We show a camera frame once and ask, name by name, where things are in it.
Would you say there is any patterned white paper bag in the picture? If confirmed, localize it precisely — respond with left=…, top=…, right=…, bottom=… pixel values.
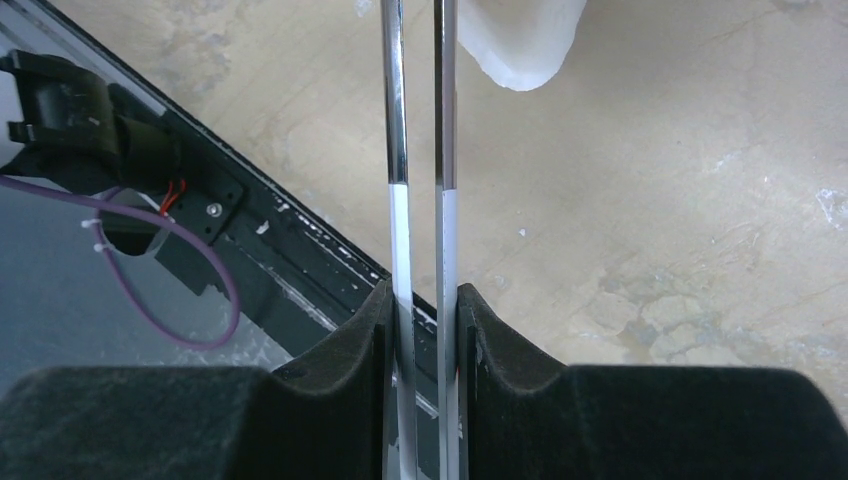
left=458, top=0, right=587, bottom=92

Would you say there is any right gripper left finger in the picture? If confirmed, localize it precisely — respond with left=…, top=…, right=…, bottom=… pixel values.
left=1, top=282, right=395, bottom=479

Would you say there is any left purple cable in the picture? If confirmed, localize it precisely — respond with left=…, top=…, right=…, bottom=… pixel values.
left=0, top=174, right=242, bottom=352

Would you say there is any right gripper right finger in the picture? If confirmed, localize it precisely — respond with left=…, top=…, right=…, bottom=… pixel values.
left=457, top=284, right=847, bottom=479

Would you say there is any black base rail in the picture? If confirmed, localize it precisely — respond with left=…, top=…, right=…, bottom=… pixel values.
left=0, top=0, right=442, bottom=480

